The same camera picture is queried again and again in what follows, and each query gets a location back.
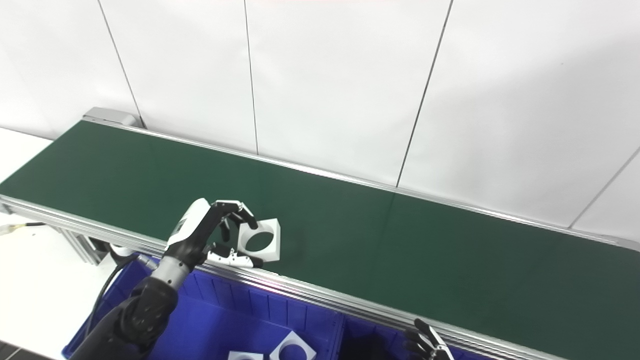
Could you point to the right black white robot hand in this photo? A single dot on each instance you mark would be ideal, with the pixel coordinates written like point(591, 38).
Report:
point(425, 345)

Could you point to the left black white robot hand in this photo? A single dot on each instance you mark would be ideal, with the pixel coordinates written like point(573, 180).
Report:
point(187, 235)

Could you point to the white square part with hole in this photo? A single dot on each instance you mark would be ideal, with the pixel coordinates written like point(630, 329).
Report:
point(279, 352)
point(245, 355)
point(275, 235)

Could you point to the blue plastic bin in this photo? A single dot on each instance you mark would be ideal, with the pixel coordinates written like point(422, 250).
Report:
point(220, 320)
point(390, 330)

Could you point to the black white conveyor motor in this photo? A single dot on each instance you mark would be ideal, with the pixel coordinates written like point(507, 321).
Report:
point(117, 250)

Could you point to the aluminium conveyor leg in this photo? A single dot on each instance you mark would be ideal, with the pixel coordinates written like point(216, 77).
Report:
point(80, 247)

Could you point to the green conveyor belt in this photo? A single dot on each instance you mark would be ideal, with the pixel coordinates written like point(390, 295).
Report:
point(400, 235)
point(300, 290)

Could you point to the grey conveyor end cap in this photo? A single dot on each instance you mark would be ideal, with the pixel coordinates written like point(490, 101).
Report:
point(107, 116)

